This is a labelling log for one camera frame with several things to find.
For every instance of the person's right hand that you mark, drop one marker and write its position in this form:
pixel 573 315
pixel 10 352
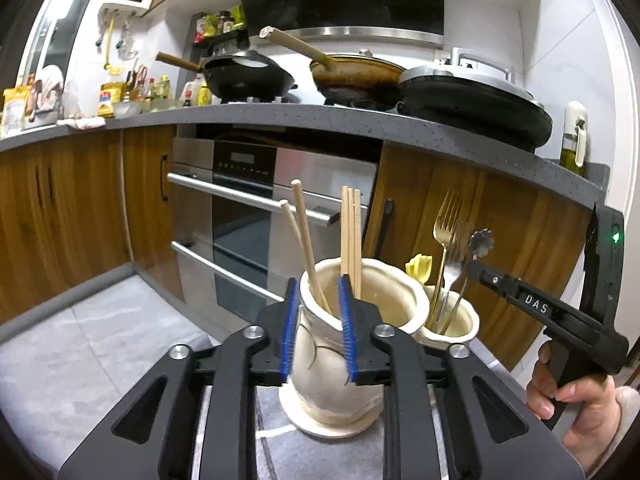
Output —
pixel 590 410

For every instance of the silver flower-shaped spoon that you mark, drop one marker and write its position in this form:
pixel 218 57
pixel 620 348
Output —
pixel 481 242

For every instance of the floral ceramic utensil holder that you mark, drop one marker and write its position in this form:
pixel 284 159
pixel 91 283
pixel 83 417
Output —
pixel 320 375

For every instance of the gold fork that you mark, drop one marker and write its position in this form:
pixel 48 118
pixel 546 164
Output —
pixel 446 220

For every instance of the grey kitchen countertop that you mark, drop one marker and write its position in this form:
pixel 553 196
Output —
pixel 300 112

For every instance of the wooden chopstick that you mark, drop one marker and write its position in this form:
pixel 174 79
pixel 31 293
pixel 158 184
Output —
pixel 306 230
pixel 295 235
pixel 345 230
pixel 357 240

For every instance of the wooden cabinet door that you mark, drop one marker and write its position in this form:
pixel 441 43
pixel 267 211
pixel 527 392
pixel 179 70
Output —
pixel 425 180

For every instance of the white cloth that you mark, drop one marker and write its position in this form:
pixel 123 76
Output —
pixel 82 123

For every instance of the black spice shelf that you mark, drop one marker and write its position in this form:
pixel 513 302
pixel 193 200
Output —
pixel 220 35

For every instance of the silver fork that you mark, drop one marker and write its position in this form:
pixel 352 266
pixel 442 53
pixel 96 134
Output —
pixel 456 260

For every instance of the white water heater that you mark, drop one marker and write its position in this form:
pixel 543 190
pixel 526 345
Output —
pixel 125 9

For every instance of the yellow plastic spoon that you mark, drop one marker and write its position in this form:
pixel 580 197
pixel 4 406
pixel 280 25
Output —
pixel 419 267

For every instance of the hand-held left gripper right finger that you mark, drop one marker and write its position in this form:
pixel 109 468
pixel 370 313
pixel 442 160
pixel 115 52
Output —
pixel 348 335

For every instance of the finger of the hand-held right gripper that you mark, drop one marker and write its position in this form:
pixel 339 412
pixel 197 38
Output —
pixel 492 280

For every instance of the row of condiment bottles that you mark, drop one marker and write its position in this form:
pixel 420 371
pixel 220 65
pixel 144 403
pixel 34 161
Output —
pixel 150 92

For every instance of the stainless steel built-in oven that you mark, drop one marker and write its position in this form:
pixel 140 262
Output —
pixel 240 160

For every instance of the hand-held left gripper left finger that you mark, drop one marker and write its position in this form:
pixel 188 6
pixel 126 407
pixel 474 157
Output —
pixel 291 335

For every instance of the yellow food packet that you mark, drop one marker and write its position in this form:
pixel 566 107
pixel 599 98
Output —
pixel 14 110

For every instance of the olive oil bottle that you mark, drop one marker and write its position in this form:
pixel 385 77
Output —
pixel 572 150

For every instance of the black pot with metal lid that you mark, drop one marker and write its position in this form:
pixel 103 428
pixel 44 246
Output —
pixel 475 110

